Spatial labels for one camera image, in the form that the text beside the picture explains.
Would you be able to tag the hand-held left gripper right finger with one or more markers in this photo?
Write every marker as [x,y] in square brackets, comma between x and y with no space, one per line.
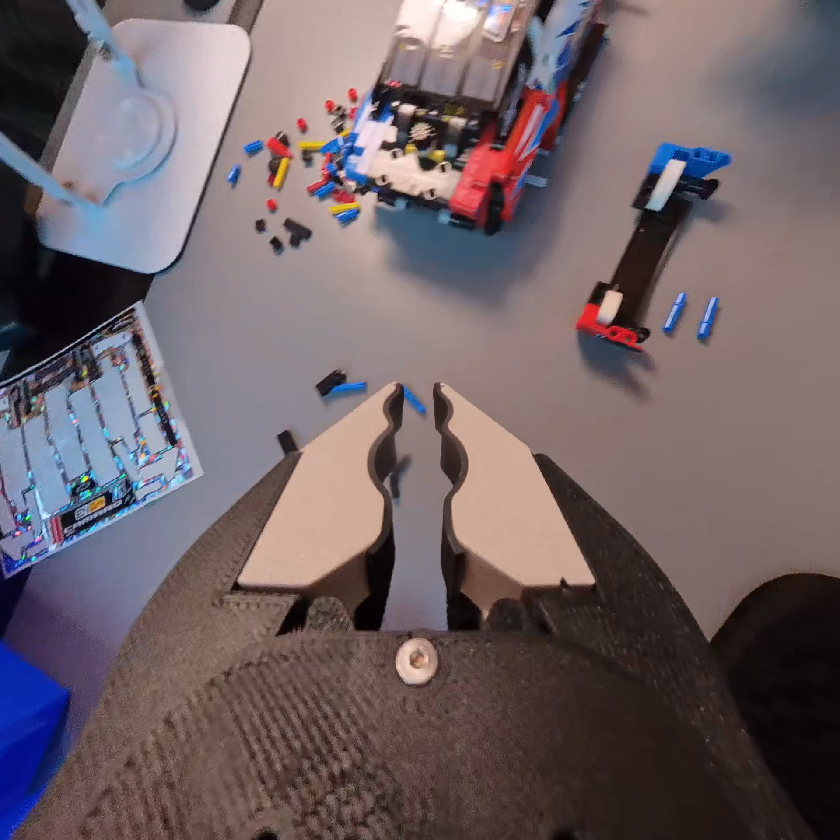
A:
[518,525]

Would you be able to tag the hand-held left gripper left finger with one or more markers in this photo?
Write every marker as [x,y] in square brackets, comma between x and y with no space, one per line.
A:
[315,525]

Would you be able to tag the blue lego pin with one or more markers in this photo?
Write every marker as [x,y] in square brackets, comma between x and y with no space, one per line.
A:
[674,312]
[351,387]
[707,318]
[413,399]

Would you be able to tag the black curved lego bumper assembly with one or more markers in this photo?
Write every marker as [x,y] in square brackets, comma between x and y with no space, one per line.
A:
[646,256]

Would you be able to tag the lego race car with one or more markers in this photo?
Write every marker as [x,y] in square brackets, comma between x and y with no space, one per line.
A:
[499,170]

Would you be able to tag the black two-hole lego piece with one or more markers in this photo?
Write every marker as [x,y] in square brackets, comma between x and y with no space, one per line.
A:
[285,441]

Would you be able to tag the black lego connector piece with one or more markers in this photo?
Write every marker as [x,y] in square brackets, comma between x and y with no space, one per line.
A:
[330,382]

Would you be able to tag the pile of small colourful lego pieces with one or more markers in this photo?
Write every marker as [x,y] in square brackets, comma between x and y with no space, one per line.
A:
[279,148]

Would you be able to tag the holographic sticker sheet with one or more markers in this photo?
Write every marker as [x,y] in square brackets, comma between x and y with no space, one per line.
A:
[79,426]

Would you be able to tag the dark cloth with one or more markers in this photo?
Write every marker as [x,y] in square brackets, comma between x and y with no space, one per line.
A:
[787,689]

